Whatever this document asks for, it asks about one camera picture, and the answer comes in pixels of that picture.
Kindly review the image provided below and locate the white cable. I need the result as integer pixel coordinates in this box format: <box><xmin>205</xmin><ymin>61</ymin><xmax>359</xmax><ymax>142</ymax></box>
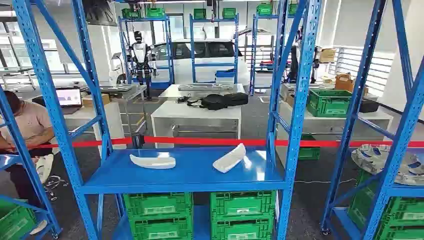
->
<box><xmin>294</xmin><ymin>178</ymin><xmax>358</xmax><ymax>185</ymax></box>

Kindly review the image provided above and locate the round metal part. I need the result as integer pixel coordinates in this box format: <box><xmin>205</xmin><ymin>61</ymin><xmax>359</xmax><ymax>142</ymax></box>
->
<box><xmin>350</xmin><ymin>143</ymin><xmax>424</xmax><ymax>187</ymax></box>

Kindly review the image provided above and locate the black backpack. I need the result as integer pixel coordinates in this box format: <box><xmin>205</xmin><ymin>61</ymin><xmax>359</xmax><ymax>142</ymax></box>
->
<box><xmin>186</xmin><ymin>92</ymin><xmax>250</xmax><ymax>112</ymax></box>

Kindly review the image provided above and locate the person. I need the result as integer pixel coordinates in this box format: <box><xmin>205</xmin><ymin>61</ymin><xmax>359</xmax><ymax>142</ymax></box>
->
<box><xmin>0</xmin><ymin>90</ymin><xmax>56</xmax><ymax>237</ymax></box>

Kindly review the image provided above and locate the white car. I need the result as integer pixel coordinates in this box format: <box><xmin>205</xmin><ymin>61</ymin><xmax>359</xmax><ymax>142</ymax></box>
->
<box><xmin>151</xmin><ymin>39</ymin><xmax>252</xmax><ymax>88</ymax></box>

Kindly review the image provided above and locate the white black humanoid robot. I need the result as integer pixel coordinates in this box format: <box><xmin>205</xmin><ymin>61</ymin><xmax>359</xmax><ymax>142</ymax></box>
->
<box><xmin>127</xmin><ymin>30</ymin><xmax>159</xmax><ymax>101</ymax></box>
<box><xmin>286</xmin><ymin>26</ymin><xmax>323</xmax><ymax>84</ymax></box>

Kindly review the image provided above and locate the white plastic shell part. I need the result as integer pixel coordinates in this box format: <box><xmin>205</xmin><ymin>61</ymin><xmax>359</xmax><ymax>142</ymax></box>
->
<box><xmin>212</xmin><ymin>143</ymin><xmax>247</xmax><ymax>174</ymax></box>

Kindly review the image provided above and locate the black wire bundle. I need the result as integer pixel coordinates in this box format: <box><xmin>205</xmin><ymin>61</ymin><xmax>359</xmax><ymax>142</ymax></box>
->
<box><xmin>42</xmin><ymin>175</ymin><xmax>69</xmax><ymax>202</ymax></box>

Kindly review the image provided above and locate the long grey panel part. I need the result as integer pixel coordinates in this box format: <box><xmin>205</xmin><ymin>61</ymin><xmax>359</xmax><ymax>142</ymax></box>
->
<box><xmin>99</xmin><ymin>84</ymin><xmax>134</xmax><ymax>93</ymax></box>
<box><xmin>177</xmin><ymin>82</ymin><xmax>235</xmax><ymax>92</ymax></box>

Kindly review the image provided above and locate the red barrier tape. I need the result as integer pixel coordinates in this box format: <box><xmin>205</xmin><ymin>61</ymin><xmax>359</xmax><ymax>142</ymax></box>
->
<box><xmin>24</xmin><ymin>135</ymin><xmax>424</xmax><ymax>150</ymax></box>

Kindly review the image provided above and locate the white table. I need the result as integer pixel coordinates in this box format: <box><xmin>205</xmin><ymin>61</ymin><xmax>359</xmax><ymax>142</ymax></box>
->
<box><xmin>150</xmin><ymin>100</ymin><xmax>243</xmax><ymax>149</ymax></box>
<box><xmin>276</xmin><ymin>98</ymin><xmax>394</xmax><ymax>142</ymax></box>
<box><xmin>158</xmin><ymin>83</ymin><xmax>247</xmax><ymax>103</ymax></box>
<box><xmin>62</xmin><ymin>101</ymin><xmax>127</xmax><ymax>142</ymax></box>

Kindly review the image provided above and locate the black barrier post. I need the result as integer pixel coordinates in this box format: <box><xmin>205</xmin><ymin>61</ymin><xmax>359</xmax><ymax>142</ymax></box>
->
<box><xmin>131</xmin><ymin>133</ymin><xmax>146</xmax><ymax>150</ymax></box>

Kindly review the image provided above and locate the flat curved white plastic part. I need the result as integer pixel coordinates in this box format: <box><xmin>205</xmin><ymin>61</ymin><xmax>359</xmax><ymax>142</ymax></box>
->
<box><xmin>129</xmin><ymin>153</ymin><xmax>177</xmax><ymax>170</ymax></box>

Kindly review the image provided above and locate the cardboard box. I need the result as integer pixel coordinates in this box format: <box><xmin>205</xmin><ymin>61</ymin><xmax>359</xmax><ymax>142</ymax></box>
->
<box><xmin>81</xmin><ymin>94</ymin><xmax>111</xmax><ymax>109</ymax></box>
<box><xmin>319</xmin><ymin>48</ymin><xmax>337</xmax><ymax>64</ymax></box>
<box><xmin>334</xmin><ymin>73</ymin><xmax>356</xmax><ymax>93</ymax></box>

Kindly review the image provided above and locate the metal table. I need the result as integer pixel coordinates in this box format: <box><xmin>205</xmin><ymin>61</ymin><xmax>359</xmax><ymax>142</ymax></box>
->
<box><xmin>98</xmin><ymin>84</ymin><xmax>149</xmax><ymax>134</ymax></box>

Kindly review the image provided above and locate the open laptop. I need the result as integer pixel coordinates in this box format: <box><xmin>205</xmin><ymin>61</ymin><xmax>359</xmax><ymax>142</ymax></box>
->
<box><xmin>55</xmin><ymin>86</ymin><xmax>83</xmax><ymax>116</ymax></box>

